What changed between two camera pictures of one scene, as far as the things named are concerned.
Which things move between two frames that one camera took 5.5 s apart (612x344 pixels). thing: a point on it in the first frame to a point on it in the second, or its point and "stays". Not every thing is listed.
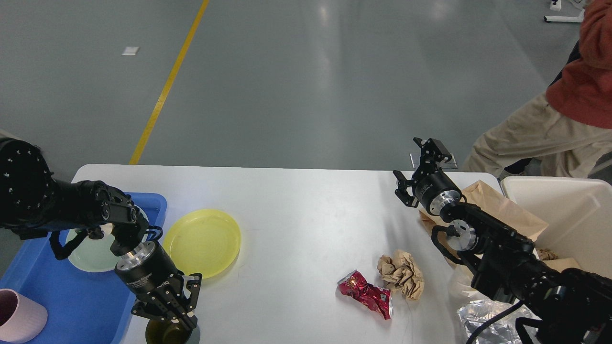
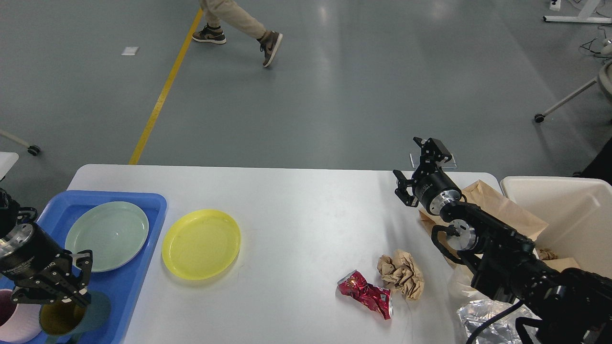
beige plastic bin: [578, 211] stays
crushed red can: [355, 286] stays
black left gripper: [150, 274] to [27, 252]
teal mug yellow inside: [161, 332] to [66, 322]
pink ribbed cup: [21, 318] stays
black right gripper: [433, 190] stays
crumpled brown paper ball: [400, 274] stays
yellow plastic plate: [204, 241] stays
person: [562, 131] to [227, 12]
